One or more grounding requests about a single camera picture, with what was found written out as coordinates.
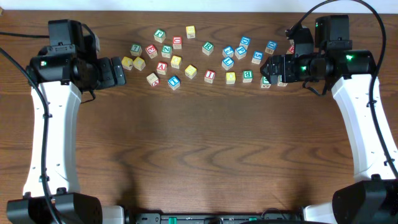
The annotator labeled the yellow o block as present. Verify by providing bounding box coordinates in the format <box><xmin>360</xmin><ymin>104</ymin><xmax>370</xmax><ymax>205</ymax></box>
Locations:
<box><xmin>226</xmin><ymin>72</ymin><xmax>236</xmax><ymax>85</ymax></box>
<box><xmin>170</xmin><ymin>55</ymin><xmax>182</xmax><ymax>69</ymax></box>

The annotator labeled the green R block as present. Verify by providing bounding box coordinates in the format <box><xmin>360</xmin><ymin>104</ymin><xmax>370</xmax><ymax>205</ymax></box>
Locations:
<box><xmin>202</xmin><ymin>41</ymin><xmax>214</xmax><ymax>55</ymax></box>

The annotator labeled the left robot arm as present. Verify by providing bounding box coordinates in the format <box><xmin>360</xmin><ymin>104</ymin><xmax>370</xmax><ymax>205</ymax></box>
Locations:
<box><xmin>6</xmin><ymin>19</ymin><xmax>131</xmax><ymax>223</ymax></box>

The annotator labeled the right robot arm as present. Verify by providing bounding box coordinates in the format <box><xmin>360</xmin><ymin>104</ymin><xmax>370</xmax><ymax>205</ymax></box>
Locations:
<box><xmin>260</xmin><ymin>50</ymin><xmax>397</xmax><ymax>223</ymax></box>

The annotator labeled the red M block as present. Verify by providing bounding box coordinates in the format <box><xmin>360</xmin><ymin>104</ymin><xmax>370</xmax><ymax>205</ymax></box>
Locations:
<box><xmin>286</xmin><ymin>45</ymin><xmax>294</xmax><ymax>54</ymax></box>

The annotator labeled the yellow block outer left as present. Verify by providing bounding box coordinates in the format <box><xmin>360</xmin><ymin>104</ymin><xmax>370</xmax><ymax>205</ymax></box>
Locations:
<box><xmin>121</xmin><ymin>57</ymin><xmax>134</xmax><ymax>70</ymax></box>

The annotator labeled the blue D block pale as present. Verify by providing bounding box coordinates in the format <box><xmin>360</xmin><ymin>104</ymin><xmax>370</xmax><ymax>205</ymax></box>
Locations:
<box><xmin>265</xmin><ymin>40</ymin><xmax>277</xmax><ymax>55</ymax></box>

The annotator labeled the green J block right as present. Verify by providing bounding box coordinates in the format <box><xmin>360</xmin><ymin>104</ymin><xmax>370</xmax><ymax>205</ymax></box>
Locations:
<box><xmin>261</xmin><ymin>77</ymin><xmax>271</xmax><ymax>88</ymax></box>

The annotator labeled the green j block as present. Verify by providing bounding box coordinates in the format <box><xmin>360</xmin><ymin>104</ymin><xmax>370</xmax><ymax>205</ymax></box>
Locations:
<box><xmin>154</xmin><ymin>29</ymin><xmax>166</xmax><ymax>43</ymax></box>
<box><xmin>261</xmin><ymin>77</ymin><xmax>271</xmax><ymax>88</ymax></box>

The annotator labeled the blue 5 block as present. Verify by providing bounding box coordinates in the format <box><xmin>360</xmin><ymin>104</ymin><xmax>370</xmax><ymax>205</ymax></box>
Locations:
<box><xmin>251</xmin><ymin>51</ymin><xmax>264</xmax><ymax>65</ymax></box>

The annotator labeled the green 7 block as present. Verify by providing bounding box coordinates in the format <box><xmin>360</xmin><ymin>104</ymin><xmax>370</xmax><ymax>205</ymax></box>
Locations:
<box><xmin>130</xmin><ymin>44</ymin><xmax>142</xmax><ymax>57</ymax></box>

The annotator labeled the green B block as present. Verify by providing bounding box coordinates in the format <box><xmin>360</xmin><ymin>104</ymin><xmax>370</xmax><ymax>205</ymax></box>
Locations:
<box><xmin>243</xmin><ymin>70</ymin><xmax>253</xmax><ymax>83</ymax></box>

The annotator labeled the red-sided wooden block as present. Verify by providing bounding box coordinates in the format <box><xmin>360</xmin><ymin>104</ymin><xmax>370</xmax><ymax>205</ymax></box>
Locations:
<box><xmin>147</xmin><ymin>73</ymin><xmax>160</xmax><ymax>86</ymax></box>

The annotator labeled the red E block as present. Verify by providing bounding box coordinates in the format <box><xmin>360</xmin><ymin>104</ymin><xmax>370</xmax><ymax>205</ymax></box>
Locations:
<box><xmin>145</xmin><ymin>45</ymin><xmax>158</xmax><ymax>58</ymax></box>

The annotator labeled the blue P block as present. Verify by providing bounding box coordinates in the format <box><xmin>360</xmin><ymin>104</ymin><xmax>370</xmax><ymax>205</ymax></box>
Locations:
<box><xmin>234</xmin><ymin>46</ymin><xmax>247</xmax><ymax>60</ymax></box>

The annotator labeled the red A block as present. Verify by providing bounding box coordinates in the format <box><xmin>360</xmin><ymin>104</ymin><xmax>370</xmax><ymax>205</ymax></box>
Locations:
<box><xmin>156</xmin><ymin>62</ymin><xmax>167</xmax><ymax>75</ymax></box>

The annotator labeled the green Z block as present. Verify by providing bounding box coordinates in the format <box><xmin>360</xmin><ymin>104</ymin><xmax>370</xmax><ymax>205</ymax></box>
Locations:
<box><xmin>161</xmin><ymin>45</ymin><xmax>172</xmax><ymax>58</ymax></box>

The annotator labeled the green J block left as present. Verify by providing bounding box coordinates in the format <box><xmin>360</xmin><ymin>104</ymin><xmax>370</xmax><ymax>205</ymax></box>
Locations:
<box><xmin>154</xmin><ymin>29</ymin><xmax>166</xmax><ymax>43</ymax></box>

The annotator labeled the blue 2 block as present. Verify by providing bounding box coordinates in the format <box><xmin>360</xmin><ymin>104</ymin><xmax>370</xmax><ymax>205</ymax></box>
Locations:
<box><xmin>222</xmin><ymin>46</ymin><xmax>234</xmax><ymax>58</ymax></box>

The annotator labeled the blue L block left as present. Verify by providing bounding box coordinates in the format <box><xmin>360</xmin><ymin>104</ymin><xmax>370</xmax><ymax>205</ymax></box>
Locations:
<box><xmin>167</xmin><ymin>75</ymin><xmax>180</xmax><ymax>90</ymax></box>

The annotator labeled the red U block left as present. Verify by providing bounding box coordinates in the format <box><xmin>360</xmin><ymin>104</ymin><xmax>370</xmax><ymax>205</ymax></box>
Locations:
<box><xmin>172</xmin><ymin>36</ymin><xmax>182</xmax><ymax>49</ymax></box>

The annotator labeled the red I block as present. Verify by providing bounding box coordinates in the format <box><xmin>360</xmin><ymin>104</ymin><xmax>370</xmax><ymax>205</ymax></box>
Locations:
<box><xmin>204</xmin><ymin>70</ymin><xmax>216</xmax><ymax>83</ymax></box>

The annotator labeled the yellow W block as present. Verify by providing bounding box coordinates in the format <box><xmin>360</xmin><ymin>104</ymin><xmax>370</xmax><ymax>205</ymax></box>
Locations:
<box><xmin>185</xmin><ymin>65</ymin><xmax>197</xmax><ymax>79</ymax></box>

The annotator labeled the yellow top block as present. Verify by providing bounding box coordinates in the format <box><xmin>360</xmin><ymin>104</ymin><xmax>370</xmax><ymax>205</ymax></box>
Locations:
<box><xmin>186</xmin><ymin>26</ymin><xmax>196</xmax><ymax>39</ymax></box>

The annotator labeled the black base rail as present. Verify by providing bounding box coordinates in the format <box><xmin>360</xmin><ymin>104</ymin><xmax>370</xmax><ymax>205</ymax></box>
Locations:
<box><xmin>124</xmin><ymin>208</ymin><xmax>304</xmax><ymax>224</ymax></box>

